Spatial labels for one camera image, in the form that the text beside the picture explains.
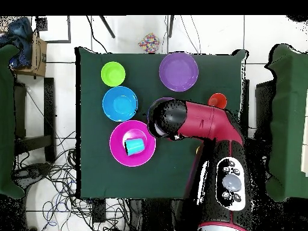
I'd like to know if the pink bowl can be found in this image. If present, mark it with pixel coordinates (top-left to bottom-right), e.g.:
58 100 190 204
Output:
109 120 156 168

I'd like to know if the black floor cable tangle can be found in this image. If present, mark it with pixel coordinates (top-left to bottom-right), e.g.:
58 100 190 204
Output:
14 129 131 231

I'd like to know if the black stool frame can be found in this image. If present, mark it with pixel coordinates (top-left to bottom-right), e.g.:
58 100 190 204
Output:
13 77 57 163

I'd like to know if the colourful patterned box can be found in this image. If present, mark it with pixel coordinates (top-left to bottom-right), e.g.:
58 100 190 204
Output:
138 32 161 54

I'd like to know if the green bowl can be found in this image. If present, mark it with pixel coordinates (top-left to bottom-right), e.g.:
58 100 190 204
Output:
100 61 126 87

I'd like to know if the dark green table cloth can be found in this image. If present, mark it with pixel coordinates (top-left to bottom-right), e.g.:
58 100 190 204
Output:
75 46 248 200

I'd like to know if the black pedestal leg with caster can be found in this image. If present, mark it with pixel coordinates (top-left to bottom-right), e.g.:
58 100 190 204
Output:
13 162 52 185

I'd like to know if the black floor frame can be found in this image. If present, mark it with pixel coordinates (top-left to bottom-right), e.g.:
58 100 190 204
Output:
35 15 72 45

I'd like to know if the blue cable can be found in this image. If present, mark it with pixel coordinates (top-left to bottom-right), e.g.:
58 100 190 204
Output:
42 177 78 228

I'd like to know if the blue cup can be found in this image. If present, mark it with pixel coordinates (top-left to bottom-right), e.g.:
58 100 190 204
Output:
124 137 146 156

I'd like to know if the blue cloth bundle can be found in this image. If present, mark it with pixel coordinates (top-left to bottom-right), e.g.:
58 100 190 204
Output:
0 16 34 69

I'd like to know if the green cloth side table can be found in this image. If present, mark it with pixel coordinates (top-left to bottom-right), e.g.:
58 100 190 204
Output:
0 44 26 200
263 43 308 203

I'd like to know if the large blue bowl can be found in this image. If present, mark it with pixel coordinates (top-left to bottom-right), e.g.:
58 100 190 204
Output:
102 85 139 122

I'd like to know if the orange cup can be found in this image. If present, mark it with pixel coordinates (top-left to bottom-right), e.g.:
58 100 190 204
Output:
207 93 227 109

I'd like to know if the cardboard box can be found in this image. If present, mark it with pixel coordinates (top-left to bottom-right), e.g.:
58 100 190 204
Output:
14 32 48 78

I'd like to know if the black tripod leg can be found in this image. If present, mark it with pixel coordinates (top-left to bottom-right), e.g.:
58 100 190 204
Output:
99 15 116 39
167 15 175 39

